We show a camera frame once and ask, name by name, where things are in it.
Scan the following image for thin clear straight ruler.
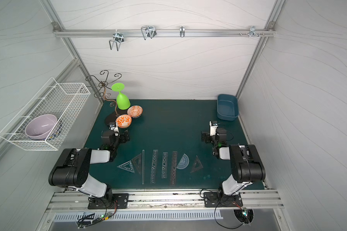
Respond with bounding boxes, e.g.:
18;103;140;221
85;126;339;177
141;150;145;185

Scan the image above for blue plastic storage box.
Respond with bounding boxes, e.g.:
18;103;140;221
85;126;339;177
217;94;239;121

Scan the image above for long clear stencil ruler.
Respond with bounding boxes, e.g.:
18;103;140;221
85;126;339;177
150;150;158;184

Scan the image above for short clear stencil ruler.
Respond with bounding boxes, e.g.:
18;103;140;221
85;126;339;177
162;152;168;179

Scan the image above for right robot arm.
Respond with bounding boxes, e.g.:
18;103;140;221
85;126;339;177
201;128;266;202

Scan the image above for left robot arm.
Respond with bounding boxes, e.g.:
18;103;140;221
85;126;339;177
48;130;130;210

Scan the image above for orange patterned bowl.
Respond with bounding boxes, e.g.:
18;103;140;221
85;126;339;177
115;115;132;129

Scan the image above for red blue patterned bowl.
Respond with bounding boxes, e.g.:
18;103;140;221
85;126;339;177
127;105;143;118

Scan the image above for brown tall triangle ruler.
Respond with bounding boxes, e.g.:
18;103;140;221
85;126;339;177
132;154;142;175

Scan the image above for clear small triangle ruler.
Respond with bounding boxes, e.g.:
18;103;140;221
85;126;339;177
117;160;135;173

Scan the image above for clear protractor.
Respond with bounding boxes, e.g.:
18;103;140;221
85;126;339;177
176;154;190;170

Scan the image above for green plastic goblet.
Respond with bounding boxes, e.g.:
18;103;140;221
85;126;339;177
111;83;131;110

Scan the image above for brown small triangle ruler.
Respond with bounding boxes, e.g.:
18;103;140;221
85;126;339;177
191;156;203;173

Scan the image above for brown stencil ruler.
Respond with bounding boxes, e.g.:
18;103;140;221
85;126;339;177
170;151;177;186

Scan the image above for purple bowl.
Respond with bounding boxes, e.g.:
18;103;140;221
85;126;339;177
25;114;58;140

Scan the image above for metal double hook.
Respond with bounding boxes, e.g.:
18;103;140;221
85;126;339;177
109;32;124;51

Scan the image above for small metal hook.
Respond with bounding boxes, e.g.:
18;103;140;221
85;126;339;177
179;26;185;38

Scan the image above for metal hook right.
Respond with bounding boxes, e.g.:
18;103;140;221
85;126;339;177
239;26;265;38

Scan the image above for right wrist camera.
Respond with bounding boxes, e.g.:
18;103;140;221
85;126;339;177
210;121;218;136

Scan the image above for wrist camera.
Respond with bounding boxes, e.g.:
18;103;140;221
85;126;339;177
109;122;119;133
210;121;218;136

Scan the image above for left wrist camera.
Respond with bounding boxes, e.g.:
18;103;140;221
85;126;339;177
109;122;119;133

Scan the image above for black cable right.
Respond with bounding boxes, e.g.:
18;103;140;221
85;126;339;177
199;189;249;230

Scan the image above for metal wire cup stand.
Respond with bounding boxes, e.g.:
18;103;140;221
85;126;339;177
85;70;122;126

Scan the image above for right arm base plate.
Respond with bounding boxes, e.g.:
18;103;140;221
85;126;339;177
202;192;243;208

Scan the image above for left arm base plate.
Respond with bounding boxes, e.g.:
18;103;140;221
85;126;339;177
87;193;129;210

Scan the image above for cables with circuit board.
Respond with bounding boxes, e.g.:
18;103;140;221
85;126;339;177
76;199;118;229

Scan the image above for white wire basket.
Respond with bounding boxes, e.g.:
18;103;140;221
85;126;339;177
0;78;91;151

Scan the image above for metal wire hook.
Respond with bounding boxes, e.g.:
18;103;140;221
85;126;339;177
141;26;157;40

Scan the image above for aluminium top rail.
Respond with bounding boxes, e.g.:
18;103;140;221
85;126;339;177
54;28;276;38

